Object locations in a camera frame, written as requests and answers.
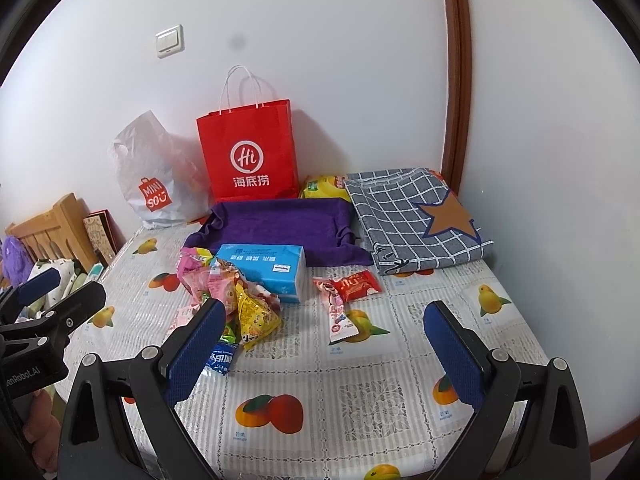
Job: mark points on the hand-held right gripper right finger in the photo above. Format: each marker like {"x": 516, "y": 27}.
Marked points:
{"x": 452, "y": 355}

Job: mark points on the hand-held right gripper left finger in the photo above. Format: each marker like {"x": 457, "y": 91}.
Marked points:
{"x": 195, "y": 355}

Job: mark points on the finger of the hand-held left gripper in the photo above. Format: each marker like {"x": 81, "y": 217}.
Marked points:
{"x": 37, "y": 282}
{"x": 75, "y": 307}

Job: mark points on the blue cookie packet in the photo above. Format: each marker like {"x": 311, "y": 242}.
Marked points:
{"x": 222, "y": 357}

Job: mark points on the yellow triangular snack packet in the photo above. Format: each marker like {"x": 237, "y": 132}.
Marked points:
{"x": 255, "y": 320}

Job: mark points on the white red triangular snack packet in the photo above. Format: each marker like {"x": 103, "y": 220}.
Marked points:
{"x": 192, "y": 265}

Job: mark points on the white pink snack packet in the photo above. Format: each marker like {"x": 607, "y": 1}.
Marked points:
{"x": 267, "y": 294}

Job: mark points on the pink striped candy packet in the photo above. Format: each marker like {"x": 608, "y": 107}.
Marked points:
{"x": 340, "y": 320}

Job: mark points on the purple towel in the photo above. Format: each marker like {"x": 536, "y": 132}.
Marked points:
{"x": 280, "y": 225}

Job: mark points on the person's left hand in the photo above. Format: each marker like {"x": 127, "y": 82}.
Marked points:
{"x": 45, "y": 430}

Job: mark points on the purple plush toy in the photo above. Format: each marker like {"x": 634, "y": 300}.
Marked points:
{"x": 14, "y": 260}

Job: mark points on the white patterned cloth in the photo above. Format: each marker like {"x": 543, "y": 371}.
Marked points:
{"x": 70, "y": 272}

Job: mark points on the green snack packet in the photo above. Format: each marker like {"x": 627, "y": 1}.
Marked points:
{"x": 229, "y": 332}

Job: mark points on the wooden headboard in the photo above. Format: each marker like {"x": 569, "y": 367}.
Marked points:
{"x": 55, "y": 225}

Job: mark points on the brown patterned box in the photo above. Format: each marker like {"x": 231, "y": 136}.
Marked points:
{"x": 102, "y": 235}

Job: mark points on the fruit print tablecloth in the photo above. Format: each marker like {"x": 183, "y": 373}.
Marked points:
{"x": 350, "y": 390}

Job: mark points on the blue tissue pack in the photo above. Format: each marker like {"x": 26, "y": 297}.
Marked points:
{"x": 260, "y": 265}

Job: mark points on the grey checked cloth with star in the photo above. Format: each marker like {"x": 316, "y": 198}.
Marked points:
{"x": 395, "y": 220}

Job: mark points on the white plastic bag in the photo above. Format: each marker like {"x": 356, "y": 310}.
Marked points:
{"x": 150, "y": 170}

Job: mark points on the brown wooden baseboard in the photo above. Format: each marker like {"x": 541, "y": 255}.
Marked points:
{"x": 617, "y": 435}

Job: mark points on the yellow chip bag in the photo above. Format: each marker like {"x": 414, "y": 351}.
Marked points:
{"x": 325, "y": 187}

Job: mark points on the red paper bag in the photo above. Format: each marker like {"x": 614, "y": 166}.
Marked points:
{"x": 250, "y": 150}

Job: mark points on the white light switch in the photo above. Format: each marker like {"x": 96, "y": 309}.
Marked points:
{"x": 169, "y": 41}

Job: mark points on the brown wooden door frame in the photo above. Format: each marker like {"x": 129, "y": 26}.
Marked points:
{"x": 457, "y": 60}

